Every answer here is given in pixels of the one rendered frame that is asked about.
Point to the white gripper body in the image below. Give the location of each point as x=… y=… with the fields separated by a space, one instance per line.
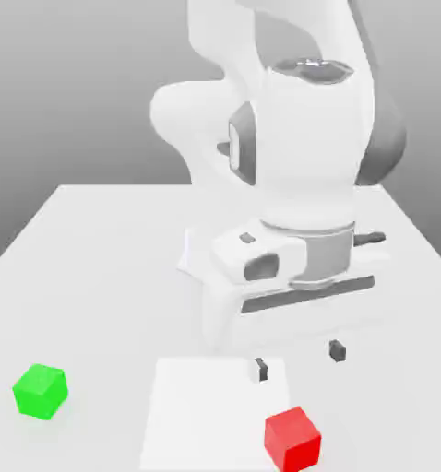
x=301 y=320

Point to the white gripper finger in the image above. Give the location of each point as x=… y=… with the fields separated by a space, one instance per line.
x=261 y=369
x=336 y=350

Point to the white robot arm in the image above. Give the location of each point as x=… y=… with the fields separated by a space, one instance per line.
x=309 y=147

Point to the small red cube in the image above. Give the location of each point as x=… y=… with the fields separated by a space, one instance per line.
x=292 y=440

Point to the small green cube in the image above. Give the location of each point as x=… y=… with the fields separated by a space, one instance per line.
x=39 y=391

